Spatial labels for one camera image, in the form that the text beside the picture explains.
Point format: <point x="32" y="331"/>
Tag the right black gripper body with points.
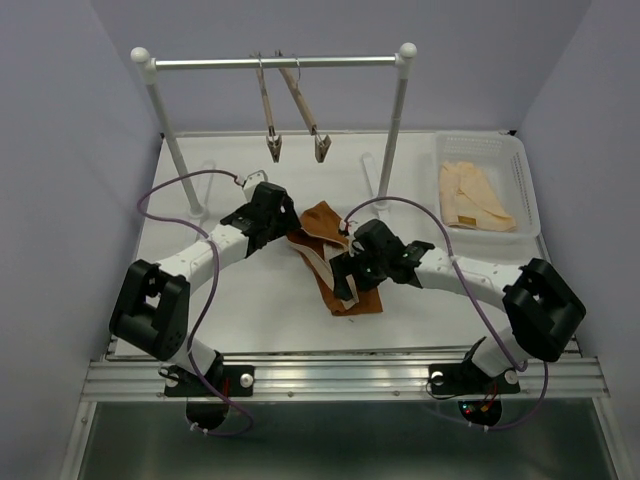
<point x="369" y="270"/>

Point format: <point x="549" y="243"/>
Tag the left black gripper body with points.
<point x="283" y="223"/>

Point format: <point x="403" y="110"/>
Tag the brown underwear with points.
<point x="326" y="252"/>

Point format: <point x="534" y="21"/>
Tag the wooden clip hanger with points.
<point x="273" y="139"/>
<point x="321" y="143"/>

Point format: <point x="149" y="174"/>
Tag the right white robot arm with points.
<point x="542" y="310"/>

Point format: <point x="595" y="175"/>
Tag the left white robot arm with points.
<point x="152" y="308"/>

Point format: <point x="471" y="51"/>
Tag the beige underwear in basket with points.
<point x="468" y="201"/>

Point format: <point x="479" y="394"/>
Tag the white plastic basket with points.
<point x="503" y="159"/>

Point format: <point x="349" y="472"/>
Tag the white metal clothes rack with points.
<point x="149" y="68"/>

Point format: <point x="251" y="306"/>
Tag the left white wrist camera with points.
<point x="249" y="183"/>

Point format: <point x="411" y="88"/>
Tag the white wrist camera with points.
<point x="249" y="183"/>
<point x="347" y="228"/>

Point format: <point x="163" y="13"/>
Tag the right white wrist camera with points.
<point x="347" y="228"/>

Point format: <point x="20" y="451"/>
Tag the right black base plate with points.
<point x="478" y="396"/>

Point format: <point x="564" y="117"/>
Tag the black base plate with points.
<point x="206" y="413"/>
<point x="478" y="396"/>

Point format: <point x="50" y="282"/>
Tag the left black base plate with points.
<point x="206" y="413"/>

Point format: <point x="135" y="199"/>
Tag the aluminium mounting rail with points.
<point x="296" y="378"/>

